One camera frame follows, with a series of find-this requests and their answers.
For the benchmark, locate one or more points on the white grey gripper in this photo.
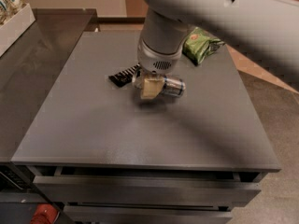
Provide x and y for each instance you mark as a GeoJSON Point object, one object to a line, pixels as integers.
{"type": "Point", "coordinates": [154, 62]}

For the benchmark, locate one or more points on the silver blue redbull can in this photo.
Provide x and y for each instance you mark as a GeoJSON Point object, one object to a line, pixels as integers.
{"type": "Point", "coordinates": [173, 86]}

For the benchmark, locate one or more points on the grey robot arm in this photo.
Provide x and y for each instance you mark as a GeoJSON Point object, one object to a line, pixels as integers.
{"type": "Point", "coordinates": [266, 31]}

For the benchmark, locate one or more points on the black candy bar wrapper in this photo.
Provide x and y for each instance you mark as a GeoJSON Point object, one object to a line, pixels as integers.
{"type": "Point", "coordinates": [124, 77]}

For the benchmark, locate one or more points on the green chip bag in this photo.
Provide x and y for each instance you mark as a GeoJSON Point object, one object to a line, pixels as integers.
{"type": "Point", "coordinates": [199, 45]}

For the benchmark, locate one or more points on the grey drawer cabinet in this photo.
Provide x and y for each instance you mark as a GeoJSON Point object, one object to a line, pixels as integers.
{"type": "Point", "coordinates": [88, 127]}

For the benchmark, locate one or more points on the upper grey drawer front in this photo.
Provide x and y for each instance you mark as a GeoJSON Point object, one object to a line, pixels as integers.
{"type": "Point", "coordinates": [146, 191]}

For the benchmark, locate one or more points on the grey drawer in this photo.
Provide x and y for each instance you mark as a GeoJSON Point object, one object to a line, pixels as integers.
{"type": "Point", "coordinates": [146, 191]}
{"type": "Point", "coordinates": [122, 215]}

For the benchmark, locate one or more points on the dark side counter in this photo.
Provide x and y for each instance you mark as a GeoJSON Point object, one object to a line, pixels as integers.
{"type": "Point", "coordinates": [30, 67]}

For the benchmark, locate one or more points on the white cardboard snack box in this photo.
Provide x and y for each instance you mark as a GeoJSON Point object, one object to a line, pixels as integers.
{"type": "Point", "coordinates": [15, 27]}

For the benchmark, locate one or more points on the lower grey drawer front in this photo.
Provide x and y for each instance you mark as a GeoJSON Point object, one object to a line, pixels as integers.
{"type": "Point", "coordinates": [122, 215]}

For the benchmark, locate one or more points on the snack packets in box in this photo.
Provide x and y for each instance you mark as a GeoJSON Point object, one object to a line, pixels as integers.
{"type": "Point", "coordinates": [8, 8]}

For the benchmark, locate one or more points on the red object on floor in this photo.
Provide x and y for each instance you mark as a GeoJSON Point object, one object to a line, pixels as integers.
{"type": "Point", "coordinates": [45, 214]}

